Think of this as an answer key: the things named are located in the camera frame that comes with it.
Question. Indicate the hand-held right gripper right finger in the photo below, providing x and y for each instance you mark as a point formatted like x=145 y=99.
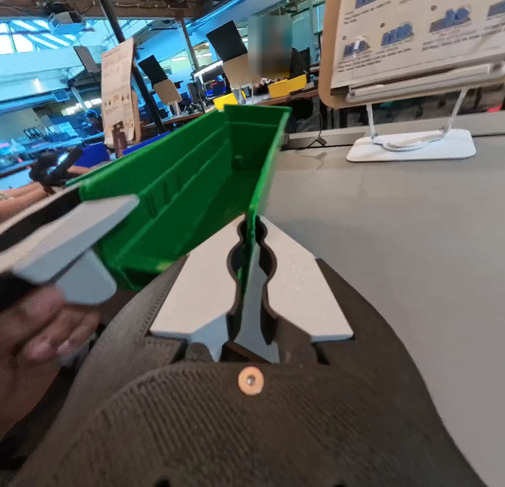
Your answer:
x=307 y=297

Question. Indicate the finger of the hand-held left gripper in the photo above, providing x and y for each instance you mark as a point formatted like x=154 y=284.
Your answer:
x=71 y=234

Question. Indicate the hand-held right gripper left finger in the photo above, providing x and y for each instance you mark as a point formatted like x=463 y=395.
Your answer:
x=193 y=297

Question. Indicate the green plastic storage bin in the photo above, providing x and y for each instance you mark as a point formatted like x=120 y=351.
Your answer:
x=197 y=179

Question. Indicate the grey desk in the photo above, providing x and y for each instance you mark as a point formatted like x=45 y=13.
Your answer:
x=394 y=238

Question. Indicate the person's left hand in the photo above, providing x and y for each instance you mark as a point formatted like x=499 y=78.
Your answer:
x=35 y=337

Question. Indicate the blue plastic bin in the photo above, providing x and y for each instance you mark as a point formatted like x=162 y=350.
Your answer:
x=142 y=145
x=94 y=155

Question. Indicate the wooden document stand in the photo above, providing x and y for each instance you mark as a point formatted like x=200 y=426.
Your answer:
x=236 y=74
x=167 y=92
x=136 y=120

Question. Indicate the printed instruction sheet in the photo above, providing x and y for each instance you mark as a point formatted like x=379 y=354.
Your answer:
x=118 y=80
x=414 y=41

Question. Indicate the instruction sheet on stand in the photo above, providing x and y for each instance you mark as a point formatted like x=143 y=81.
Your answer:
x=414 y=149

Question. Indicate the black hanging panel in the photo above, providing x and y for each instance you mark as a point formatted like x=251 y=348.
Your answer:
x=227 y=41
x=153 y=69

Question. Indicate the yellow plastic bin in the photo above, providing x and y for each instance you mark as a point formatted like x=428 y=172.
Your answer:
x=225 y=102
x=280 y=89

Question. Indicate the long wooden workbench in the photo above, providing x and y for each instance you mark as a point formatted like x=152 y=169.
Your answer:
x=252 y=100

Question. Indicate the black support post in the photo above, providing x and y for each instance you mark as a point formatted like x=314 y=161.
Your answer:
x=132 y=60

